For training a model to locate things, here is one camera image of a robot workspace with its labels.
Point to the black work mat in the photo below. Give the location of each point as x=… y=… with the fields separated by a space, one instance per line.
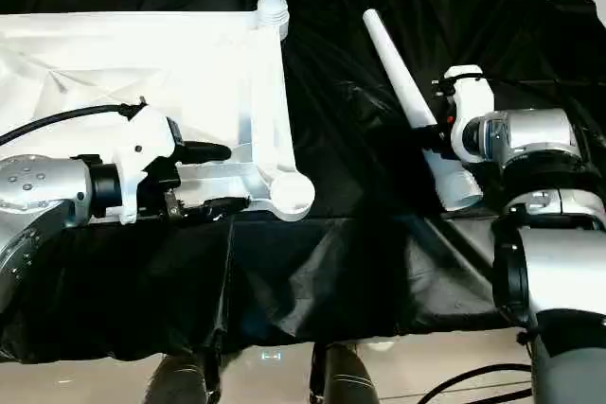
x=360 y=262

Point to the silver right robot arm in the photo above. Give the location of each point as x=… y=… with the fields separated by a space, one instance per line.
x=530 y=139

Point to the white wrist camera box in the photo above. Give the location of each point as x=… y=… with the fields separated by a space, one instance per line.
x=142 y=153
x=472 y=92

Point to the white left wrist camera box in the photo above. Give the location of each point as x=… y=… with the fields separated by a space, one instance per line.
x=142 y=153

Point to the white plastic table top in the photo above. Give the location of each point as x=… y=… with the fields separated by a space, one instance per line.
x=142 y=63

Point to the dark left robot foot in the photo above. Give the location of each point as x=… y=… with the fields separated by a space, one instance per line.
x=178 y=380

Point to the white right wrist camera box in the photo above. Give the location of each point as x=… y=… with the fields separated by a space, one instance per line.
x=472 y=92

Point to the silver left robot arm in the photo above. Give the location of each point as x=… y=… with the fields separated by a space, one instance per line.
x=38 y=186

